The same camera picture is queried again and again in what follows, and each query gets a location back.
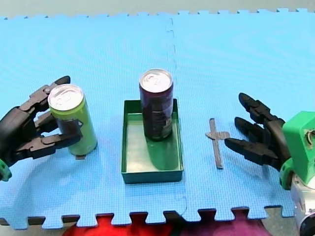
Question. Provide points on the dark purple drink can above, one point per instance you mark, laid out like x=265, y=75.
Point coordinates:
x=156, y=105

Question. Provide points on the green drink can dark band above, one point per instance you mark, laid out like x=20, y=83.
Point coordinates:
x=71, y=120

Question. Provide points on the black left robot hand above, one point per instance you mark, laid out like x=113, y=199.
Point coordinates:
x=29, y=132

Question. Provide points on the shallow green tray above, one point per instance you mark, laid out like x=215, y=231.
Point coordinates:
x=151, y=159

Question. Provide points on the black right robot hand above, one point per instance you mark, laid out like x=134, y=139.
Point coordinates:
x=261, y=137

